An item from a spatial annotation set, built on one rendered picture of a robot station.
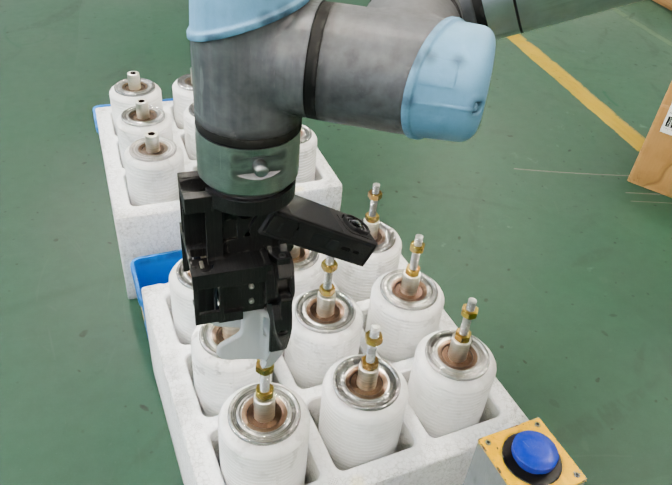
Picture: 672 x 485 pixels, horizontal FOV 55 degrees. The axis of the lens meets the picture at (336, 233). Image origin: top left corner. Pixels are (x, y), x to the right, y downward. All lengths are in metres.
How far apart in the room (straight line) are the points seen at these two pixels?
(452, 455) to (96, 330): 0.64
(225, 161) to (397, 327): 0.44
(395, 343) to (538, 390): 0.35
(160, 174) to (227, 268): 0.59
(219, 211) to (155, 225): 0.62
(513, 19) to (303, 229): 0.22
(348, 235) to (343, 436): 0.28
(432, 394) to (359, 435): 0.10
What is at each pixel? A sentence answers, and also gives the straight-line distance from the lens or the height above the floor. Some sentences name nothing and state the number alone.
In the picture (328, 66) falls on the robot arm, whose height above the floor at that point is 0.66.
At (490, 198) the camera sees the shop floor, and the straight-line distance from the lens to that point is 1.52.
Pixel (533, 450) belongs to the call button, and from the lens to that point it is 0.62.
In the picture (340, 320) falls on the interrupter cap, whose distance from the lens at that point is 0.79.
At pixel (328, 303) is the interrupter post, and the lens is 0.78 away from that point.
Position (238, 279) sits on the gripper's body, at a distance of 0.50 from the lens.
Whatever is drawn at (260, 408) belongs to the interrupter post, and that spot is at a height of 0.27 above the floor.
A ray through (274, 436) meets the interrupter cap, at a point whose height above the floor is 0.25.
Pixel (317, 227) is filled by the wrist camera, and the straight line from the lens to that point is 0.51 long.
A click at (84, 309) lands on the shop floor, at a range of 1.20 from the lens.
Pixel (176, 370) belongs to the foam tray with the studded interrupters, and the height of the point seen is 0.18.
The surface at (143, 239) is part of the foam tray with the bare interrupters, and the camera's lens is 1.11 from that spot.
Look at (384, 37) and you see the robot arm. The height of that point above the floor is 0.67.
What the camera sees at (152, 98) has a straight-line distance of 1.29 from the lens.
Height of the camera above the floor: 0.81
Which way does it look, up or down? 38 degrees down
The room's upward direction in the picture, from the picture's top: 6 degrees clockwise
